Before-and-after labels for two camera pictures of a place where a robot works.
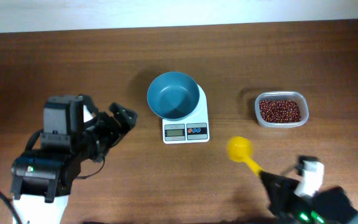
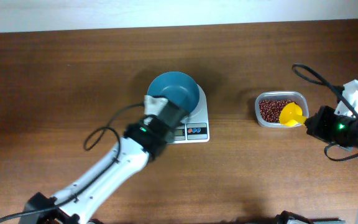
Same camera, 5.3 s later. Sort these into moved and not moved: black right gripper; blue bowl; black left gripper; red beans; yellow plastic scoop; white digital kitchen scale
Moved: yellow plastic scoop; black right gripper; black left gripper
Not moved: white digital kitchen scale; blue bowl; red beans
